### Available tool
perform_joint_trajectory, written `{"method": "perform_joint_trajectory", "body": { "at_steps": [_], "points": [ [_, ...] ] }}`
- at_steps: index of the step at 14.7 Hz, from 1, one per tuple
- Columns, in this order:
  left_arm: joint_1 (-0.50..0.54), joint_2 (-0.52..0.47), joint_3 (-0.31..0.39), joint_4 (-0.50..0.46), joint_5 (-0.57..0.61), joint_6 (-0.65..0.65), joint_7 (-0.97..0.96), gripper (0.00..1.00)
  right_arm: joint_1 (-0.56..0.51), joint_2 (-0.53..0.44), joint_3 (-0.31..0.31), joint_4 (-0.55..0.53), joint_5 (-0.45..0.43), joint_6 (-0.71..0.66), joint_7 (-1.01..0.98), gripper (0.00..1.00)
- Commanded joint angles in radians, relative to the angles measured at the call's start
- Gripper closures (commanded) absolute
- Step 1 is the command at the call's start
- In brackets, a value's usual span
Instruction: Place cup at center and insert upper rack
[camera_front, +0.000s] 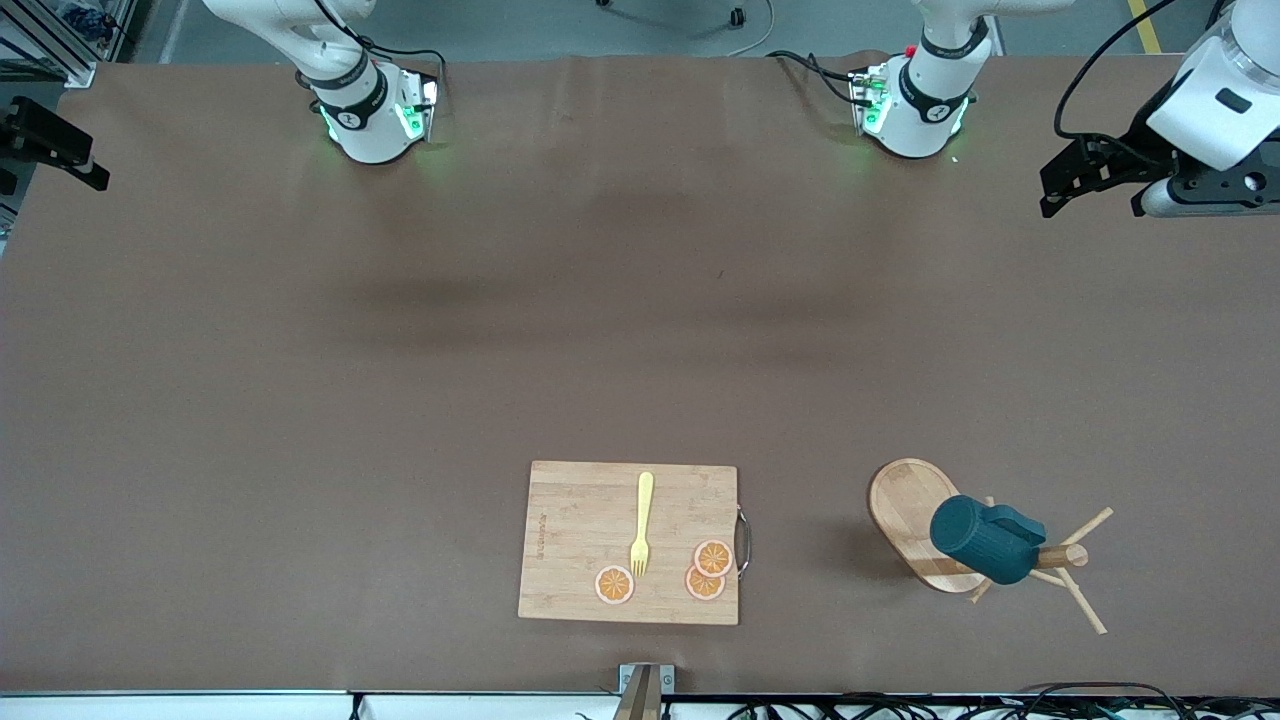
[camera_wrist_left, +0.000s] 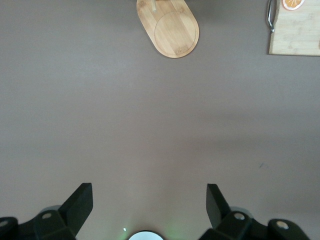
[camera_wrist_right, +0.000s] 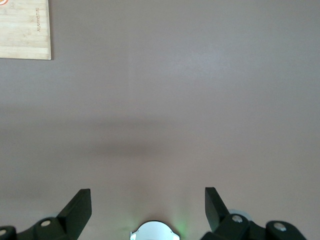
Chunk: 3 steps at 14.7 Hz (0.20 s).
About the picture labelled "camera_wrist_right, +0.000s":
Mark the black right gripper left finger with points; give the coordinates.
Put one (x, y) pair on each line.
(72, 215)

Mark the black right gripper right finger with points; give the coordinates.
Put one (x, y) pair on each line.
(217, 215)

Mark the bamboo cutting board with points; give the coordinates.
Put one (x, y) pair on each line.
(25, 32)

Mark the orange slice toy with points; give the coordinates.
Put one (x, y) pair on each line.
(3, 2)

